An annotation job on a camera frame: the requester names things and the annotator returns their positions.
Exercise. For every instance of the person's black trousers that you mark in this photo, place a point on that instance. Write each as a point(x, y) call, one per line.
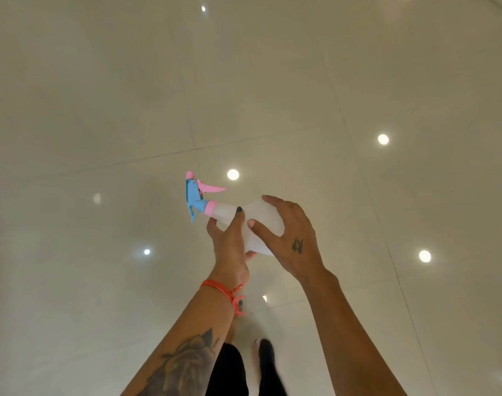
point(228, 373)

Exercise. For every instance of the white spray bottle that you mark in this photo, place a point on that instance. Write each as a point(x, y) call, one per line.
point(224, 212)

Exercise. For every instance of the person's left thumb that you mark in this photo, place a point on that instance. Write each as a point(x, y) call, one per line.
point(237, 224)

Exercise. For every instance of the person's left forearm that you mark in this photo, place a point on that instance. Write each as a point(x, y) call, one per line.
point(193, 338)

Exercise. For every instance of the person's right hand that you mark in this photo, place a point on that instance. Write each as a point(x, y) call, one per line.
point(296, 243)

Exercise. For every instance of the person's right thumb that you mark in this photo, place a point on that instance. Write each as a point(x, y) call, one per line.
point(261, 231)

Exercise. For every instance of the person's right forearm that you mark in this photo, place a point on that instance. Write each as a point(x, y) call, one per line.
point(346, 338)

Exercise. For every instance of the person's left hand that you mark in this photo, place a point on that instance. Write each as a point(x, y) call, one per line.
point(230, 259)

